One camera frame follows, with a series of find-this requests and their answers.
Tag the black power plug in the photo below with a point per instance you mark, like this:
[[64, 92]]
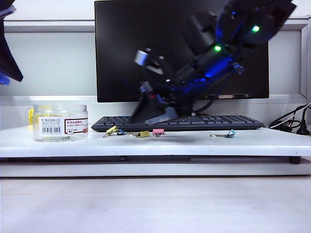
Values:
[[302, 131]]

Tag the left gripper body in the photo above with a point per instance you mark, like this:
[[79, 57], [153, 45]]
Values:
[[6, 8]]

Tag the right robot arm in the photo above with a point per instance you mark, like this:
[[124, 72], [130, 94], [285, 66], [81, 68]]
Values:
[[213, 65]]

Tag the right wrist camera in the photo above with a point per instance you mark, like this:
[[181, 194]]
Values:
[[142, 58]]

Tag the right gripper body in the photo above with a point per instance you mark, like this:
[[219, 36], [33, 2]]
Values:
[[177, 92]]

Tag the pink binder clip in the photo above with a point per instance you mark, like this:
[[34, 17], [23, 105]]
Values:
[[158, 131]]

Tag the yellow binder clip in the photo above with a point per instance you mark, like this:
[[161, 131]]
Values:
[[143, 134], [111, 130], [52, 139]]

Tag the small yellow object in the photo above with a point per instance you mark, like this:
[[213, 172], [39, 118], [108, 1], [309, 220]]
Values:
[[30, 116]]

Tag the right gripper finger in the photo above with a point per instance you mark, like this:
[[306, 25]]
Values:
[[145, 111], [167, 116]]

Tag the black computer monitor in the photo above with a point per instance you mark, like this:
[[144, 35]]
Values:
[[121, 36]]

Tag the white desk riser board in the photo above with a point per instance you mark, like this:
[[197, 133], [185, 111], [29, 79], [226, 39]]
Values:
[[170, 148]]

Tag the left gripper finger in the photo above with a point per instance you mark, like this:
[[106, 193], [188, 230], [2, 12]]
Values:
[[8, 53], [3, 79]]

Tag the black computer keyboard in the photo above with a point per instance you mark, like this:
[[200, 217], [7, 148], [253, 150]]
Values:
[[218, 122]]

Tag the clear plastic jar with label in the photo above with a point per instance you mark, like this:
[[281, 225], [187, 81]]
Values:
[[48, 110]]

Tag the teal binder clip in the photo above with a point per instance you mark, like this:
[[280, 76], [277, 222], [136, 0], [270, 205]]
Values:
[[230, 133]]

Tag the blue binder clip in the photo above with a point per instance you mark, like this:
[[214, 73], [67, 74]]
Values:
[[120, 132]]

